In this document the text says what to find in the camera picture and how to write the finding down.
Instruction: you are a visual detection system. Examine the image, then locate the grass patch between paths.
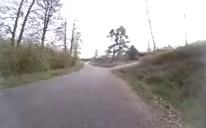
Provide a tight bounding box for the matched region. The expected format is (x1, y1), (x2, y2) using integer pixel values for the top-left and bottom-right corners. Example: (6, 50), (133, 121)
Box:
(88, 58), (139, 69)

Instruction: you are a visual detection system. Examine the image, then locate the pale gravel side path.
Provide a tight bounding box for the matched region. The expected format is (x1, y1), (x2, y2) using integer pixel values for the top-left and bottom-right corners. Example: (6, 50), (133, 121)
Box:
(107, 60), (143, 71)

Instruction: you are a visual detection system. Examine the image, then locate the tall pine tree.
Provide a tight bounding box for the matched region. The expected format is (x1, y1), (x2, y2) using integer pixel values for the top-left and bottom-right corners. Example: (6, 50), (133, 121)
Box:
(105, 25), (131, 61)

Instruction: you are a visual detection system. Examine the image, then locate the dark bushy tree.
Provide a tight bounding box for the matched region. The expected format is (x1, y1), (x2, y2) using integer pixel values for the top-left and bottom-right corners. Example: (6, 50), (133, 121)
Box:
(126, 44), (141, 61)

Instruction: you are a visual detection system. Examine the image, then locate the grey asphalt path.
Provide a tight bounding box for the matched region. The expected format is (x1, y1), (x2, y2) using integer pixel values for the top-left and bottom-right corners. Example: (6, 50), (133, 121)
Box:
(0, 61), (159, 128)

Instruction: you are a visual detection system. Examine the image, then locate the tall thin pole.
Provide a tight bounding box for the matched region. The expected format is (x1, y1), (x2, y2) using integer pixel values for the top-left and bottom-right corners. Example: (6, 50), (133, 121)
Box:
(144, 0), (158, 52)

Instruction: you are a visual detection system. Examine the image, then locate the row of thin bare trees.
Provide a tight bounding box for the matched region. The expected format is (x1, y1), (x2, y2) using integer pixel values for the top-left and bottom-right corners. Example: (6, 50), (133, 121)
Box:
(0, 0), (84, 58)

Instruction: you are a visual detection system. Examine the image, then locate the row of leafy bushes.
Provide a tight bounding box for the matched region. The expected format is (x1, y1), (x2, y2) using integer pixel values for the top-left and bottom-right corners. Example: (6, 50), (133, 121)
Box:
(0, 37), (84, 77)

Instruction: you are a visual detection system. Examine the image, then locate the grass verge beside bushes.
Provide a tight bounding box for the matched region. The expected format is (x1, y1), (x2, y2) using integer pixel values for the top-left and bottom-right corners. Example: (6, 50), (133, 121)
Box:
(0, 61), (86, 93)

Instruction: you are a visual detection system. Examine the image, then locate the grassy embankment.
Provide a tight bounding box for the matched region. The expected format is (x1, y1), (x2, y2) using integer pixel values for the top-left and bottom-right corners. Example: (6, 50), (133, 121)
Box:
(111, 39), (206, 128)

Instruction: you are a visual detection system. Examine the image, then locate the gravel edge strip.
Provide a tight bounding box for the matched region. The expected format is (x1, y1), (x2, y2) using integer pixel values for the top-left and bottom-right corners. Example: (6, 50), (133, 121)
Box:
(146, 95), (189, 128)

